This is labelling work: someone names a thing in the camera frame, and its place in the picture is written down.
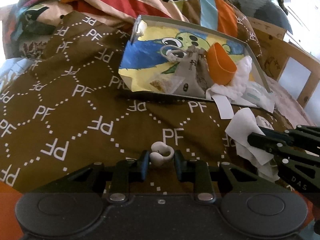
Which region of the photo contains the grey vacuum storage bag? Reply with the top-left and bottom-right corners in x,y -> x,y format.
231,0 -> 293,33

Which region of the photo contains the painted cardboard box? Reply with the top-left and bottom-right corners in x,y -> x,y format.
119,15 -> 275,112

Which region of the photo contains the white paper tissue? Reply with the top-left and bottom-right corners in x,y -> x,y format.
225,107 -> 280,183

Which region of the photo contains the white soft earbud holder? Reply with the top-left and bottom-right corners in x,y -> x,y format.
149,141 -> 175,167

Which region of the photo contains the white cloth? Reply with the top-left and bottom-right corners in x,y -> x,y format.
206,56 -> 252,101

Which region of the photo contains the wooden bed frame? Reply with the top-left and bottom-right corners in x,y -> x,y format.
248,17 -> 319,108

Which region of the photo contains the beige linen drawstring pouch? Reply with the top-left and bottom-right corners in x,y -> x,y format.
160,45 -> 213,99

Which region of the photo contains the brown PF monkey duvet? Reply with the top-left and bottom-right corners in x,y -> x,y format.
0,0 -> 296,193

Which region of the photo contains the clear snack packet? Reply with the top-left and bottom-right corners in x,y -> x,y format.
148,73 -> 185,94

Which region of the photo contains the orange band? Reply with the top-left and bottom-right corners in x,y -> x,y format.
206,43 -> 237,86

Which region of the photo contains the light blue blanket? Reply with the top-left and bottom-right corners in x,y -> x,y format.
1,57 -> 32,92

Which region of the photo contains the white wet wipes packet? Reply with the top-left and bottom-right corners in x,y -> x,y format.
242,81 -> 275,113

